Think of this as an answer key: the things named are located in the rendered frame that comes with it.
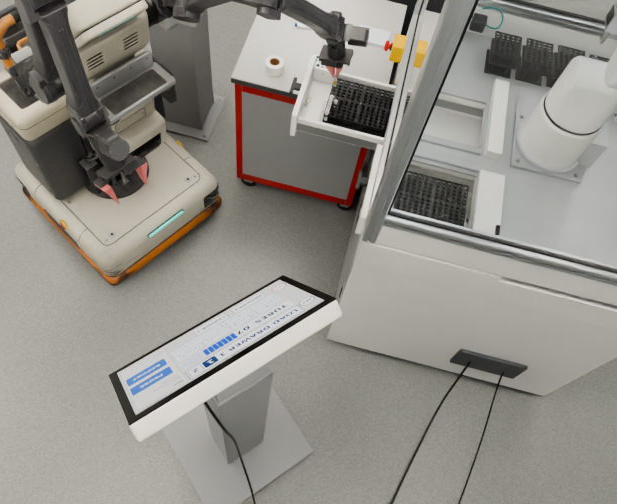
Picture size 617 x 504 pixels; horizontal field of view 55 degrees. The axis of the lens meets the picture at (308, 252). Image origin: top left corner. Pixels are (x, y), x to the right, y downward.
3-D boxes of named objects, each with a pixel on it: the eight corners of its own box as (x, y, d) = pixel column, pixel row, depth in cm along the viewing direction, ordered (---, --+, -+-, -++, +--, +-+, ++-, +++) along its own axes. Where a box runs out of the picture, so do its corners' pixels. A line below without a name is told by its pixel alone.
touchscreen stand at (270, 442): (150, 408, 236) (92, 317, 146) (246, 350, 251) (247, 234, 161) (214, 522, 219) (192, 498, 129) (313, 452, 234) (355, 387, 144)
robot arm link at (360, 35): (329, 9, 171) (325, 40, 173) (369, 14, 170) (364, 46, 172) (334, 18, 183) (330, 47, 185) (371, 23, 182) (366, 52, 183)
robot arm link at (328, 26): (255, -37, 139) (249, 12, 141) (276, -36, 136) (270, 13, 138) (332, 11, 177) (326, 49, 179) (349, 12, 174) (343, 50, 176)
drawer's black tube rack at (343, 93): (321, 127, 203) (323, 114, 198) (332, 90, 212) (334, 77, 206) (383, 142, 203) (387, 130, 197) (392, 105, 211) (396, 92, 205)
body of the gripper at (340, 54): (349, 68, 187) (350, 49, 181) (318, 62, 189) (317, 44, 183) (353, 53, 190) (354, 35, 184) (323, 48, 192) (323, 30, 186)
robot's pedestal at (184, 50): (151, 127, 299) (124, 3, 232) (172, 85, 313) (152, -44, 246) (207, 142, 299) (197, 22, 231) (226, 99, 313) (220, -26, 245)
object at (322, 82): (296, 130, 202) (297, 119, 197) (313, 77, 214) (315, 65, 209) (409, 159, 201) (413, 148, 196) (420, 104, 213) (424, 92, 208)
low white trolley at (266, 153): (234, 189, 287) (230, 77, 220) (268, 96, 316) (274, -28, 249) (349, 218, 286) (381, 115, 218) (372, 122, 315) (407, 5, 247)
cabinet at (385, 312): (322, 346, 255) (351, 265, 184) (366, 160, 303) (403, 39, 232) (537, 403, 252) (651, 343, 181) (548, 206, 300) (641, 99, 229)
